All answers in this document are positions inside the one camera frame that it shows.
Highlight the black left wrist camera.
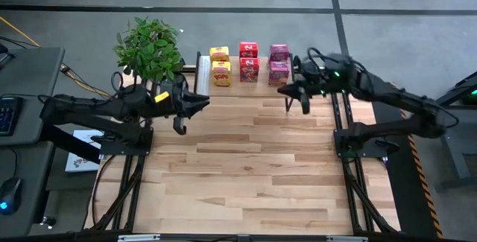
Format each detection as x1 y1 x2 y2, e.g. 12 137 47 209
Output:
172 114 188 136

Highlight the black desk crossbar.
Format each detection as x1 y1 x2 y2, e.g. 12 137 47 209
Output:
39 121 104 165

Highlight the black hazard-striped floor mat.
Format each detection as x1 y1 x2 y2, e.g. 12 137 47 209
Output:
372 80 445 240

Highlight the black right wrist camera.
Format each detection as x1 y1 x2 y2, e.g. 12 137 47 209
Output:
299 87 312 115

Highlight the purple Raisin Bran cereal box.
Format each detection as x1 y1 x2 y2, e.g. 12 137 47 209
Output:
268 44 291 63
268 61 291 88

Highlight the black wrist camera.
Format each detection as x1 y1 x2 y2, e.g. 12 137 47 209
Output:
299 87 312 115
172 114 188 136

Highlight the black aluminium mounting frame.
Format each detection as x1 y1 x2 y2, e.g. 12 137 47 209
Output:
87 76 159 232
332 92 398 235

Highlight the desk caster wheel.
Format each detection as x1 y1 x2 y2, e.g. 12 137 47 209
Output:
40 215 57 230

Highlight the green plant in black pot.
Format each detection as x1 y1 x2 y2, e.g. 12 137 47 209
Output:
113 16 188 95

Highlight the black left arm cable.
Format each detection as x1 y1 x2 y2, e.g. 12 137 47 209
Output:
110 71 126 96

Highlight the black aluminium table rail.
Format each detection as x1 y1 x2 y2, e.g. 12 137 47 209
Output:
181 65 336 76
0 230 477 242

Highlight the white paper sheet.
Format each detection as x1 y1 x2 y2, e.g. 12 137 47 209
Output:
64 129 102 173

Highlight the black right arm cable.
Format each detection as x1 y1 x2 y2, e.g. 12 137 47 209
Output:
306 46 338 69

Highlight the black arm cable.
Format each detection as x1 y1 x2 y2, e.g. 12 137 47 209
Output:
306 46 338 69
110 71 126 96

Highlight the yellow cable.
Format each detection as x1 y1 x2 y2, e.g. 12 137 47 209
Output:
0 16 116 100

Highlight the black keyboard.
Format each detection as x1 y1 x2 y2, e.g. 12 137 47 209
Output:
0 96 24 137

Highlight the red cereal box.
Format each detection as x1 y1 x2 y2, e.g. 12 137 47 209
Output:
239 57 260 83
238 41 259 60

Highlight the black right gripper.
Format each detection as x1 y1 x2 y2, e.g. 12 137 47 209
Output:
277 60 333 100

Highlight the wooden shelf black metal frame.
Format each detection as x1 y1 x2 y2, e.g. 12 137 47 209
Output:
193 51 297 112

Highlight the black computer mouse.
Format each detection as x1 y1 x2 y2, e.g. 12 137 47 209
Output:
0 177 23 215

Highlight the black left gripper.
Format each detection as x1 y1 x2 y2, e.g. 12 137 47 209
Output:
148 74 211 120

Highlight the grey metal stand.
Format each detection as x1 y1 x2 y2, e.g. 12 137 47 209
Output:
428 70 477 193

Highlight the black floor cable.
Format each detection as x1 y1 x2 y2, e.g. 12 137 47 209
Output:
0 35 42 49

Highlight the grey desk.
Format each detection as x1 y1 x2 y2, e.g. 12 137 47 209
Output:
0 47 66 147
0 141 55 238

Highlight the yellow Corn Pops cereal box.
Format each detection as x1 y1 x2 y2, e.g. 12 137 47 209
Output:
211 60 233 88
209 45 230 63

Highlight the silver bracket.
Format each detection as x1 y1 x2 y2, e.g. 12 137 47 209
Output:
326 236 368 242
117 234 161 242

